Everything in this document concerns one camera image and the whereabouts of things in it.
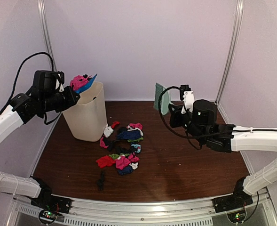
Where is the mint green hand brush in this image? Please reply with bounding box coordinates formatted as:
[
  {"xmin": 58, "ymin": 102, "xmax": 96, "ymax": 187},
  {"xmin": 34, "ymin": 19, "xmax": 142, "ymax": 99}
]
[{"xmin": 153, "ymin": 83, "xmax": 172, "ymax": 115}]

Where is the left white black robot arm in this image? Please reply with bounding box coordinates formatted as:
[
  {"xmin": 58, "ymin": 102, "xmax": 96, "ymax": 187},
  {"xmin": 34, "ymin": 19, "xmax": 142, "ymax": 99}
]
[{"xmin": 0, "ymin": 70, "xmax": 80, "ymax": 209}]

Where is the right black cable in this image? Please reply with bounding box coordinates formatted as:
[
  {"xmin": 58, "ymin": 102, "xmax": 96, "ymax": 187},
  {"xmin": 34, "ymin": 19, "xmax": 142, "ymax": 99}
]
[{"xmin": 158, "ymin": 86, "xmax": 233, "ymax": 150}]

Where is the aluminium frame post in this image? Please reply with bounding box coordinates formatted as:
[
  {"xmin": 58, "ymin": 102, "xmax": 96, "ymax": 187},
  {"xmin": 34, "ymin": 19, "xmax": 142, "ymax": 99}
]
[
  {"xmin": 215, "ymin": 0, "xmax": 244, "ymax": 105},
  {"xmin": 37, "ymin": 0, "xmax": 57, "ymax": 71}
]

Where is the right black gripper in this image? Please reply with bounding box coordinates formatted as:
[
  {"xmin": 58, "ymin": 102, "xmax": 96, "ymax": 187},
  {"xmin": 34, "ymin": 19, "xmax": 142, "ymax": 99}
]
[{"xmin": 169, "ymin": 104, "xmax": 205, "ymax": 143}]

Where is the green scrap centre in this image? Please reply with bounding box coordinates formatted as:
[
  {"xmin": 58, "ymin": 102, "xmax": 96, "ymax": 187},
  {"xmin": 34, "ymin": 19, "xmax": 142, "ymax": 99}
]
[{"xmin": 109, "ymin": 153, "xmax": 129, "ymax": 160}]

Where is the beige plastic waste bin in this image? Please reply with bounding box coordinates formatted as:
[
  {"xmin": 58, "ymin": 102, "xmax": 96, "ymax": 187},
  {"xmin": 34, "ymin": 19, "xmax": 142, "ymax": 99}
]
[{"xmin": 63, "ymin": 81, "xmax": 107, "ymax": 142}]

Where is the navy blue scrap back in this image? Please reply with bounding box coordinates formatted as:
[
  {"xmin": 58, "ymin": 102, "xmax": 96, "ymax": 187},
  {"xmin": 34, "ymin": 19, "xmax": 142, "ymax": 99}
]
[{"xmin": 116, "ymin": 128, "xmax": 142, "ymax": 140}]

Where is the red paper scrap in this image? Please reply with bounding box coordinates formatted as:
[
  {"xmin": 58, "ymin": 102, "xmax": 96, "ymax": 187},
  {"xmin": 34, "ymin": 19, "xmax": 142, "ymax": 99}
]
[{"xmin": 95, "ymin": 155, "xmax": 115, "ymax": 168}]

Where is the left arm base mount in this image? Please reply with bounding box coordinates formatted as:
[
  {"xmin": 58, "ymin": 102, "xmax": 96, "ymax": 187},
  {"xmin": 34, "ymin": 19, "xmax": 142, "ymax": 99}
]
[{"xmin": 30, "ymin": 195, "xmax": 71, "ymax": 226}]

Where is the black scrap strip back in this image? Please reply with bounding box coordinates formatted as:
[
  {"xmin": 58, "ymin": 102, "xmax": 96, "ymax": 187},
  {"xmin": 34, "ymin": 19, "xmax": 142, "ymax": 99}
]
[{"xmin": 106, "ymin": 140, "xmax": 130, "ymax": 154}]

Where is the blue plastic dustpan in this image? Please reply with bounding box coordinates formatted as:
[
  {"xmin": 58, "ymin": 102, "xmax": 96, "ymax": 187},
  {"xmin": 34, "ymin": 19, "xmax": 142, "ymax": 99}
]
[{"xmin": 76, "ymin": 74, "xmax": 97, "ymax": 94}]

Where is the white scrap centre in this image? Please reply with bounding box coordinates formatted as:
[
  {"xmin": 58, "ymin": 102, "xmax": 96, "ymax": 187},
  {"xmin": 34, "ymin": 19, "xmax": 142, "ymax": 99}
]
[{"xmin": 129, "ymin": 162, "xmax": 139, "ymax": 170}]

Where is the light blue scrap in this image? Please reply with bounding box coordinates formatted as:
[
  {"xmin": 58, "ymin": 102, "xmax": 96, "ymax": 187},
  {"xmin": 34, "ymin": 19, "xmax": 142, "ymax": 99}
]
[{"xmin": 131, "ymin": 144, "xmax": 142, "ymax": 153}]

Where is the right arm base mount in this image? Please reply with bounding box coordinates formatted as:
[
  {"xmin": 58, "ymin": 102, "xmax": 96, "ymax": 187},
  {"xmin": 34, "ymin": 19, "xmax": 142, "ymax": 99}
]
[{"xmin": 213, "ymin": 194, "xmax": 253, "ymax": 224}]

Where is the navy scrap front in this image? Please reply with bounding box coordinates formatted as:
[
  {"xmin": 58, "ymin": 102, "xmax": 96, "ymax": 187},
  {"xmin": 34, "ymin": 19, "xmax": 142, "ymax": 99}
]
[{"xmin": 118, "ymin": 165, "xmax": 133, "ymax": 176}]

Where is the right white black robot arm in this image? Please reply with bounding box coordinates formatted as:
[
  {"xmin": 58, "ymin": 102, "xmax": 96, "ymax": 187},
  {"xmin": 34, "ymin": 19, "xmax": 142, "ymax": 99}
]
[{"xmin": 168, "ymin": 99, "xmax": 277, "ymax": 208}]

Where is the black scrap front left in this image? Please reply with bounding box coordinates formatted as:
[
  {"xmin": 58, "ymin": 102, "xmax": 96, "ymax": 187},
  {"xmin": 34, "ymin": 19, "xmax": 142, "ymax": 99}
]
[{"xmin": 96, "ymin": 170, "xmax": 105, "ymax": 191}]

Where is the red white scrap near bin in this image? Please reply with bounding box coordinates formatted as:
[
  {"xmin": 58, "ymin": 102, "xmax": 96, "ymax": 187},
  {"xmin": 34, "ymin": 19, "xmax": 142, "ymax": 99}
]
[{"xmin": 103, "ymin": 121, "xmax": 120, "ymax": 138}]

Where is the pink white scrap back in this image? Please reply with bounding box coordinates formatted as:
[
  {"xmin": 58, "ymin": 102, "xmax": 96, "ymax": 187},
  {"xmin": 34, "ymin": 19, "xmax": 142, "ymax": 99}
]
[{"xmin": 127, "ymin": 123, "xmax": 143, "ymax": 137}]

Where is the left aluminium frame post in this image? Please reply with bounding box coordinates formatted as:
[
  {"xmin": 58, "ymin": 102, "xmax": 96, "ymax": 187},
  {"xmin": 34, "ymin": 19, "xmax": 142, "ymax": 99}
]
[{"xmin": 37, "ymin": 0, "xmax": 57, "ymax": 71}]

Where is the right aluminium frame post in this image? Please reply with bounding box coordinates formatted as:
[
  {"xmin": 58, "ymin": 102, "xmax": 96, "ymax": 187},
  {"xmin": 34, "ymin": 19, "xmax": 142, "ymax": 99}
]
[{"xmin": 215, "ymin": 0, "xmax": 244, "ymax": 105}]

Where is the pink scrap near gripper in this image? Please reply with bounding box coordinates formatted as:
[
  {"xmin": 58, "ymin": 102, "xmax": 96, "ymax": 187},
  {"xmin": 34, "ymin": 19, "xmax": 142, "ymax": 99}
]
[{"xmin": 99, "ymin": 136, "xmax": 109, "ymax": 149}]

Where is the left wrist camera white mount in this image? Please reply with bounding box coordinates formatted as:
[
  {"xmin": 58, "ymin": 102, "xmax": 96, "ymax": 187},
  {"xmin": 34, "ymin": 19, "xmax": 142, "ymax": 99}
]
[{"xmin": 54, "ymin": 72, "xmax": 65, "ymax": 92}]

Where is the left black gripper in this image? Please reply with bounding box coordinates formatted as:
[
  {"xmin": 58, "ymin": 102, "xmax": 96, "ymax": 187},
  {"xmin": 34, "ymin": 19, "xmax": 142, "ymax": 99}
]
[{"xmin": 40, "ymin": 85, "xmax": 79, "ymax": 113}]

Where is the large pink scrap on dustpan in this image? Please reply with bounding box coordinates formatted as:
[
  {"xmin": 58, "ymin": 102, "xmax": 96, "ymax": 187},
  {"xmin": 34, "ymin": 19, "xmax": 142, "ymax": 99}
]
[{"xmin": 70, "ymin": 74, "xmax": 92, "ymax": 91}]

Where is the front aluminium rail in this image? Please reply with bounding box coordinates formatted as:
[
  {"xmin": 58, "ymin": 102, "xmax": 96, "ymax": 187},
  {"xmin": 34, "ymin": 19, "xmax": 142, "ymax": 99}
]
[{"xmin": 5, "ymin": 189, "xmax": 277, "ymax": 226}]

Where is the pink scrap centre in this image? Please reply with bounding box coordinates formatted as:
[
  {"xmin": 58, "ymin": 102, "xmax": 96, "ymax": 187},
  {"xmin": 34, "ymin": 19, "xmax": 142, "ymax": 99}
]
[{"xmin": 115, "ymin": 153, "xmax": 140, "ymax": 170}]

